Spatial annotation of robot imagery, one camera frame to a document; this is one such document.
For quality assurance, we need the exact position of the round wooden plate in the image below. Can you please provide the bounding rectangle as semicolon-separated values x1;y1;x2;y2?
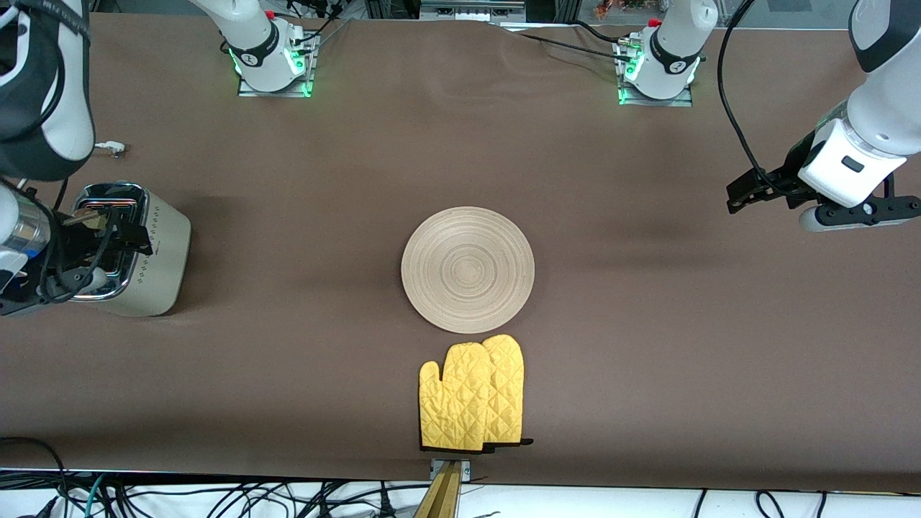
401;206;535;335

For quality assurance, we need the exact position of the black cable on table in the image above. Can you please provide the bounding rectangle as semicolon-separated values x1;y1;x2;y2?
496;25;638;62

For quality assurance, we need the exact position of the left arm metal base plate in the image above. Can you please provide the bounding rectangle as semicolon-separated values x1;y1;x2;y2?
617;37;695;107

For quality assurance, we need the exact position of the aluminium profile frame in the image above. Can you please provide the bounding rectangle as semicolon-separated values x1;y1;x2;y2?
419;0;527;22

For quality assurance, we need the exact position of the brown table cover sheet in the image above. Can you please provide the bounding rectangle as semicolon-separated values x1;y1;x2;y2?
0;11;921;494

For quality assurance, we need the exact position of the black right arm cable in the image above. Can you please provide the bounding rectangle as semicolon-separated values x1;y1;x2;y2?
36;178;119;303

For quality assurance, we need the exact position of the black looped floor cable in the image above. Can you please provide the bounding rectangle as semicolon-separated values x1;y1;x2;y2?
0;437;69;518

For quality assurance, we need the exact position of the gold aluminium profile post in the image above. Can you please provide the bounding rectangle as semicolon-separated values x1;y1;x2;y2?
414;462;463;518

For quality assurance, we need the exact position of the yellow quilted oven mitt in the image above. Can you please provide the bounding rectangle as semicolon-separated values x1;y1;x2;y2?
481;334;535;450
419;342;497;453

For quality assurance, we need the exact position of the tangled black cable bundle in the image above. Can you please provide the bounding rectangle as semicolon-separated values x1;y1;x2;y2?
108;478;425;518

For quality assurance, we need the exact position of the beige chrome toaster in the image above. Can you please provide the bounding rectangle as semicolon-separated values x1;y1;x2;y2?
52;181;192;317

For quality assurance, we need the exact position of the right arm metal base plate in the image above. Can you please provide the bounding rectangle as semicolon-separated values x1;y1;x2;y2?
237;32;318;98

